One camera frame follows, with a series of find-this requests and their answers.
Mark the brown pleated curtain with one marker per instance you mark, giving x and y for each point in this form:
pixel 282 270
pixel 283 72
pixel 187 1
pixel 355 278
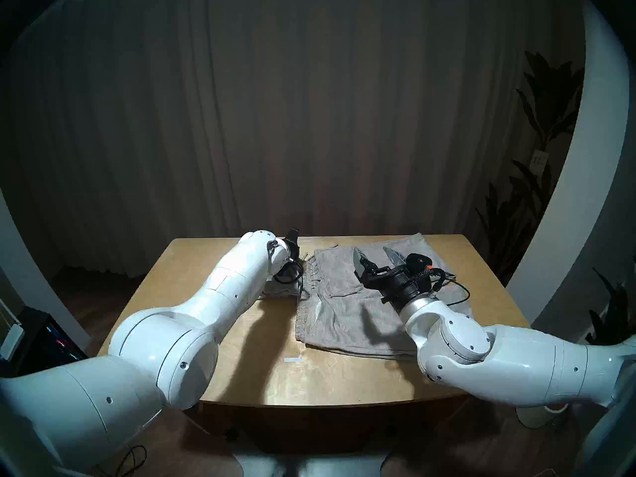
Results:
pixel 298 108

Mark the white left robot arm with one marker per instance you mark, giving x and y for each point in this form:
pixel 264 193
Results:
pixel 164 342

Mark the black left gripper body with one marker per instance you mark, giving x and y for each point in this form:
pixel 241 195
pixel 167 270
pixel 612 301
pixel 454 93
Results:
pixel 293 243

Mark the white tape strip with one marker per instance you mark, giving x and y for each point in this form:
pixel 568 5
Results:
pixel 293 359

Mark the tall dark leafy plant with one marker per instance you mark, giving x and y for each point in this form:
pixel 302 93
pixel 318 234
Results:
pixel 536 202

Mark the light grey shorts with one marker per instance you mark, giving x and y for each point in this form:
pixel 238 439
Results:
pixel 283 291

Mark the light wooden table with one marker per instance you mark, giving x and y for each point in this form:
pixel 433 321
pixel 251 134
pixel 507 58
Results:
pixel 189 262

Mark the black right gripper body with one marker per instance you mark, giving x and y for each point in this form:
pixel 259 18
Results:
pixel 397 284

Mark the black computer tower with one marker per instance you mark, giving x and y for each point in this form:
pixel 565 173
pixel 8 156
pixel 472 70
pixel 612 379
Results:
pixel 44 342

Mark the white plant tag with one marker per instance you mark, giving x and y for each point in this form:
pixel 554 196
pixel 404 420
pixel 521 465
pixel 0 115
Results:
pixel 539 159

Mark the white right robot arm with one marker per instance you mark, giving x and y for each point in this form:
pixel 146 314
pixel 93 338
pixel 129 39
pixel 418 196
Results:
pixel 507 357

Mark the small dark leafy plant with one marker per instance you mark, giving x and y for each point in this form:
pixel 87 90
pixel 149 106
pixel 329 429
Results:
pixel 613 312

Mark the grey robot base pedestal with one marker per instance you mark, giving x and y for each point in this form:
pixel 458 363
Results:
pixel 313 466

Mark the white router box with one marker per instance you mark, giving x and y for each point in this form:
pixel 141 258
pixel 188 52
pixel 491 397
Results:
pixel 11 339

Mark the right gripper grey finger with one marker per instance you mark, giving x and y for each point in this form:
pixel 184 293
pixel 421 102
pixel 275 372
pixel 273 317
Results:
pixel 394 257
pixel 360 262

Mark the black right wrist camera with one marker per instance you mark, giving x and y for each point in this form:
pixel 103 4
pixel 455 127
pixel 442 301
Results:
pixel 418 262

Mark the beige sweat shorts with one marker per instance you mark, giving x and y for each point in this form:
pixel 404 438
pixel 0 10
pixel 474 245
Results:
pixel 338 312

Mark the white cylindrical pot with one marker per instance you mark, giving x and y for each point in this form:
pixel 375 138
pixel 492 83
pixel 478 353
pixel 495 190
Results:
pixel 539 417

